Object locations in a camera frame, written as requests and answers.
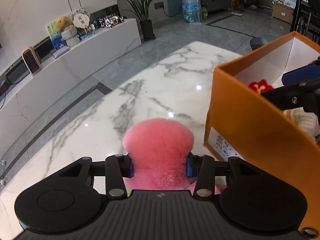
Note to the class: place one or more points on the green patterned jar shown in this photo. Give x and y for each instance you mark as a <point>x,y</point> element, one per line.
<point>204,13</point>

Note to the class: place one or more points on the small white heater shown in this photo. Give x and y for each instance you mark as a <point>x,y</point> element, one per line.
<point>31,60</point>

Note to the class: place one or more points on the water jug with pump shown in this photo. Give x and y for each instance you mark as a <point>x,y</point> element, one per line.
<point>191,8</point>

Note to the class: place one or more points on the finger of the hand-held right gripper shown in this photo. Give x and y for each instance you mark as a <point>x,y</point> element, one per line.
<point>300,75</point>
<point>287,97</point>

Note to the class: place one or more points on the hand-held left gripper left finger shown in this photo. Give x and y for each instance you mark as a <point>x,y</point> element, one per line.
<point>130,166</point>

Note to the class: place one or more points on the black wall socket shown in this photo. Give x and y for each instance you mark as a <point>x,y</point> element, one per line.
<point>158,5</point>

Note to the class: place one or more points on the white television cabinet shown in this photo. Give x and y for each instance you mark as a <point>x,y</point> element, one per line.
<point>75,65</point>

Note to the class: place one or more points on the green picture board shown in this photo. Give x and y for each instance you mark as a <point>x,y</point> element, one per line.
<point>51,30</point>

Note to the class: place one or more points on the orange cardboard box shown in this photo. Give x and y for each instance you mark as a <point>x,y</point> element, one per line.
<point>250,120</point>

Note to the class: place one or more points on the cream crochet bunny toy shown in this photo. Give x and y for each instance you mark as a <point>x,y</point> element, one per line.
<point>305,122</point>

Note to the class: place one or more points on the black dining chair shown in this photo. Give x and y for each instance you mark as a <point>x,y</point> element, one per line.
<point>310,12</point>

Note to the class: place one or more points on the blue flat box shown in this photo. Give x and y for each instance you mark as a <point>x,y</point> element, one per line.
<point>87,36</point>

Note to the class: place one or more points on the round printed hand fan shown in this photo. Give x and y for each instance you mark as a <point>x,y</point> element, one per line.
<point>81,11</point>

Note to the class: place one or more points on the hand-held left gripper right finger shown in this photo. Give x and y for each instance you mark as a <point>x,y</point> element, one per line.
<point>189,166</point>

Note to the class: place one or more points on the potted long-leaf plant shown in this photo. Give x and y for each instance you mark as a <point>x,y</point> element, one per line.
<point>147,28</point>

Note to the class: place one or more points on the brown teddy bear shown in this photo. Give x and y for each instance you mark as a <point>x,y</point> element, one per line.
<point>62,22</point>

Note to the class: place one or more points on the pink peach plush toy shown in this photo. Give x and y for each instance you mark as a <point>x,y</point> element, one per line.
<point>157,142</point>

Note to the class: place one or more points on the white floor scale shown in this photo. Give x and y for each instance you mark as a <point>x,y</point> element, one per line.
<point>236,13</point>

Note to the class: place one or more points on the black set-top box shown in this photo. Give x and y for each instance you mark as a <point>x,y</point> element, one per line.
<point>16,72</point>

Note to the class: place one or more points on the white cloud-shaped hand fan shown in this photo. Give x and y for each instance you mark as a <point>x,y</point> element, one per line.
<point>81,21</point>

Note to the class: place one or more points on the red crochet strawberry toy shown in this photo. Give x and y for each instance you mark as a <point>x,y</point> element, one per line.
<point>260,86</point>

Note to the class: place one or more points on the brown cardboard carton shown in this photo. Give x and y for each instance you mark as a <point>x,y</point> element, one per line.
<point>282,12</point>

